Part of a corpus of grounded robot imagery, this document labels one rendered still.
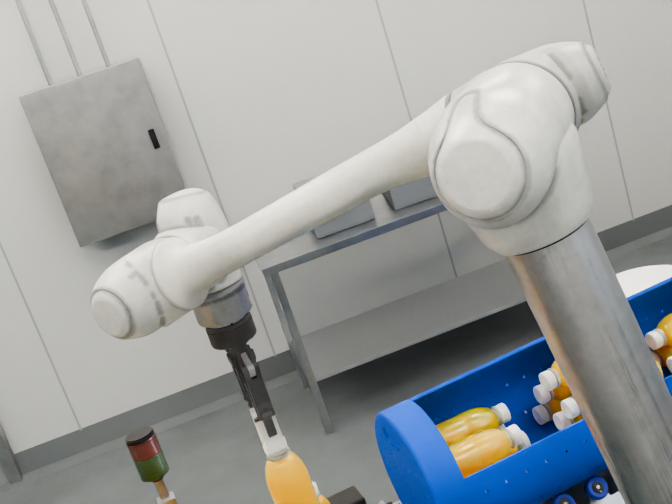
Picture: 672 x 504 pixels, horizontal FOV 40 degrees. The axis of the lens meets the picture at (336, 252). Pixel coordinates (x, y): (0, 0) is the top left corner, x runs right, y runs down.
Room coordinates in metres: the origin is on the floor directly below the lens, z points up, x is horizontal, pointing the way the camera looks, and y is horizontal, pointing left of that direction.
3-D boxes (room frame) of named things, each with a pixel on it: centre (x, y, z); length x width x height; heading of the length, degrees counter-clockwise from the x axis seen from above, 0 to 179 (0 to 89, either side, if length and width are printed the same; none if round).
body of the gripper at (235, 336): (1.37, 0.19, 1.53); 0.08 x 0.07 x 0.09; 15
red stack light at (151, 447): (1.79, 0.51, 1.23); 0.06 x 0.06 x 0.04
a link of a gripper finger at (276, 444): (1.35, 0.19, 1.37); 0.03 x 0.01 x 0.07; 105
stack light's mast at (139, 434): (1.79, 0.51, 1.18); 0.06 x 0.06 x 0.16
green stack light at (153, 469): (1.79, 0.51, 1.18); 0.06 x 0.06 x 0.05
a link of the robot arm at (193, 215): (1.36, 0.20, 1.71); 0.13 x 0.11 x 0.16; 151
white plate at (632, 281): (2.21, -0.73, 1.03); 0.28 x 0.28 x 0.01
